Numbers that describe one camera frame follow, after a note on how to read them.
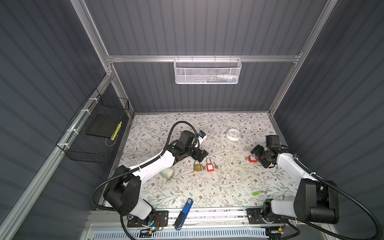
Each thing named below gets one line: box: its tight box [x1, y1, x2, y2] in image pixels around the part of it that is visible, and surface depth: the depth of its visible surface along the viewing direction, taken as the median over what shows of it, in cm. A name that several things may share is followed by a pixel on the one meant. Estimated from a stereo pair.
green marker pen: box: [251, 187, 276, 196], surface depth 83 cm
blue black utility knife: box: [174, 197, 194, 231], surface depth 72 cm
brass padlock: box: [193, 160, 203, 172], surface depth 93 cm
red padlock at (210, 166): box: [206, 158, 215, 172], surface depth 91 cm
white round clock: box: [226, 128, 241, 141], surface depth 106 cm
